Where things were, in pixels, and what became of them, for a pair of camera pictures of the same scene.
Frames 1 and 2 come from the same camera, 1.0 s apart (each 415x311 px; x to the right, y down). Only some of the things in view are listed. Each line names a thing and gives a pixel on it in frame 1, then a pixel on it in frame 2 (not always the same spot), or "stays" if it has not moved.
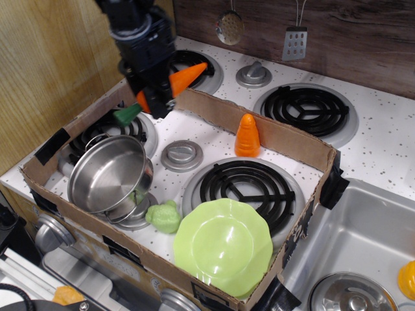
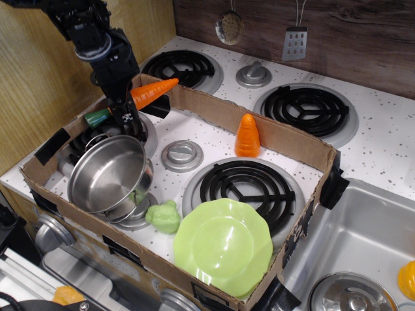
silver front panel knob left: [51, 235] stays
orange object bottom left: [66, 295] stays
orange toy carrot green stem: [179, 81] → [140, 96]
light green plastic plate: [225, 243] stays
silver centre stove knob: [182, 156] stays
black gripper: [147, 49] → [117, 71]
